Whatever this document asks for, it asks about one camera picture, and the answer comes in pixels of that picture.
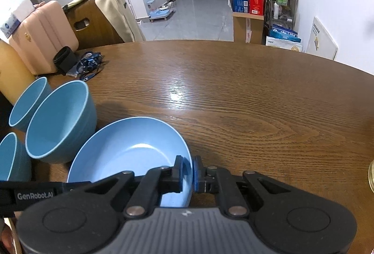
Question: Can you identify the blue carton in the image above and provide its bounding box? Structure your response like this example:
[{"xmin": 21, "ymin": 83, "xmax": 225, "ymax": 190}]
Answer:
[{"xmin": 233, "ymin": 0, "xmax": 251, "ymax": 13}]

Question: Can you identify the white printed bag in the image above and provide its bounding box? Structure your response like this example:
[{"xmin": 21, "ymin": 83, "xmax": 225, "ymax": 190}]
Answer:
[{"xmin": 265, "ymin": 36, "xmax": 303, "ymax": 52}]

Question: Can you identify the yellow cylindrical container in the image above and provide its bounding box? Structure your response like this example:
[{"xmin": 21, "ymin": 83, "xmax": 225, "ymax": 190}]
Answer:
[{"xmin": 0, "ymin": 39, "xmax": 37, "ymax": 105}]

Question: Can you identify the pet feeder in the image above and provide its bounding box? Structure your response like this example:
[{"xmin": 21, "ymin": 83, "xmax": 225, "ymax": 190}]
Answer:
[{"xmin": 147, "ymin": 0, "xmax": 174, "ymax": 22}]

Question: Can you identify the medium blue bowl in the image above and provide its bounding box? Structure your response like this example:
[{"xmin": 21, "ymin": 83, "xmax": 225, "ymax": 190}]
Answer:
[{"xmin": 25, "ymin": 80, "xmax": 97, "ymax": 164}]

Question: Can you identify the black cup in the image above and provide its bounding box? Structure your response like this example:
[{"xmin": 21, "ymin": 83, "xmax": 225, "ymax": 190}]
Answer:
[{"xmin": 53, "ymin": 46, "xmax": 78, "ymax": 76}]

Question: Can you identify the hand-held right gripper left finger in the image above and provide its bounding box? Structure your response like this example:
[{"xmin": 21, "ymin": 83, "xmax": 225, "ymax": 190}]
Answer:
[{"xmin": 85, "ymin": 155, "xmax": 185, "ymax": 219}]

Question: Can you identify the person's left hand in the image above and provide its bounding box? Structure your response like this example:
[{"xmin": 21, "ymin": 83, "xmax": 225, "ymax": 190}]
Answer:
[{"xmin": 0, "ymin": 217, "xmax": 16, "ymax": 254}]

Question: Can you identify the blue lanyard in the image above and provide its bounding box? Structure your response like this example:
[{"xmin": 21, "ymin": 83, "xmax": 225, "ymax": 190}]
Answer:
[{"xmin": 78, "ymin": 51, "xmax": 103, "ymax": 81}]

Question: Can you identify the pink suitcase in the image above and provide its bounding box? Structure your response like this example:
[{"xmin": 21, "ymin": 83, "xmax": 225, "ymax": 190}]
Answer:
[{"xmin": 9, "ymin": 0, "xmax": 79, "ymax": 76}]

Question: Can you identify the small blue plate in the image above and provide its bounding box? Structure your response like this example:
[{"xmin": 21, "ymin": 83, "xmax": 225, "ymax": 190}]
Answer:
[{"xmin": 67, "ymin": 116, "xmax": 193, "ymax": 208}]

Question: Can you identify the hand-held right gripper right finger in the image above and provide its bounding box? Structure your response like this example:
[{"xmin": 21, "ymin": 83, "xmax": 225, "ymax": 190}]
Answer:
[{"xmin": 192, "ymin": 155, "xmax": 294, "ymax": 219}]

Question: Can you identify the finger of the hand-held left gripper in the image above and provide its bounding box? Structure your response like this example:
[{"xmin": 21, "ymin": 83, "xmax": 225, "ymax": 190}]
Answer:
[{"xmin": 63, "ymin": 181, "xmax": 92, "ymax": 196}]

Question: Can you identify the white wall panel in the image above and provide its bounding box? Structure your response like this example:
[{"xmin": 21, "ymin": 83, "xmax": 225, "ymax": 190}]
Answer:
[{"xmin": 306, "ymin": 17, "xmax": 338, "ymax": 61}]

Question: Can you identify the clear plastic bag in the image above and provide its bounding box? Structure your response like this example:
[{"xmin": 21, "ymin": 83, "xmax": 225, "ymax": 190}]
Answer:
[{"xmin": 66, "ymin": 66, "xmax": 85, "ymax": 78}]

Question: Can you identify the large blue bowl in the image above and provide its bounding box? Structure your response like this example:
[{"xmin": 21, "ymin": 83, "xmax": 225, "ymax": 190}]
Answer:
[
  {"xmin": 9, "ymin": 76, "xmax": 53, "ymax": 133},
  {"xmin": 0, "ymin": 132, "xmax": 32, "ymax": 181}
]

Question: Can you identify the chair with beige cloth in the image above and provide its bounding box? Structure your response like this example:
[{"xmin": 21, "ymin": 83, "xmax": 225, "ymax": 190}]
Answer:
[{"xmin": 63, "ymin": 0, "xmax": 146, "ymax": 42}]

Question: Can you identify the cardboard box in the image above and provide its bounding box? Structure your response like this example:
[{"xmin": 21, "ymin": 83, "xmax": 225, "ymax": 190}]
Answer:
[{"xmin": 232, "ymin": 11, "xmax": 265, "ymax": 44}]

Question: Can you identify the white tissue packet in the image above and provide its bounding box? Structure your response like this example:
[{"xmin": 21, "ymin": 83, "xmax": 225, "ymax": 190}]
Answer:
[{"xmin": 0, "ymin": 0, "xmax": 36, "ymax": 38}]

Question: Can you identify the blue packet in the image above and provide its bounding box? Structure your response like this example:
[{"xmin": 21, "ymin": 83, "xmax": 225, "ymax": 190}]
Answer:
[{"xmin": 269, "ymin": 24, "xmax": 301, "ymax": 42}]

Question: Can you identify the metal storage rack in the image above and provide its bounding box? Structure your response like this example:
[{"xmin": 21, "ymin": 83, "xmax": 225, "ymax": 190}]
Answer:
[{"xmin": 264, "ymin": 0, "xmax": 300, "ymax": 36}]

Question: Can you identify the cream mug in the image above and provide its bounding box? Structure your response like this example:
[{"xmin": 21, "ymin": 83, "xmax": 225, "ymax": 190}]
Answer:
[{"xmin": 368, "ymin": 160, "xmax": 374, "ymax": 193}]

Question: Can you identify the wooden chair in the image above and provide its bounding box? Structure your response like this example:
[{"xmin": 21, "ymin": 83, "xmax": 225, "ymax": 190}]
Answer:
[{"xmin": 66, "ymin": 0, "xmax": 126, "ymax": 50}]

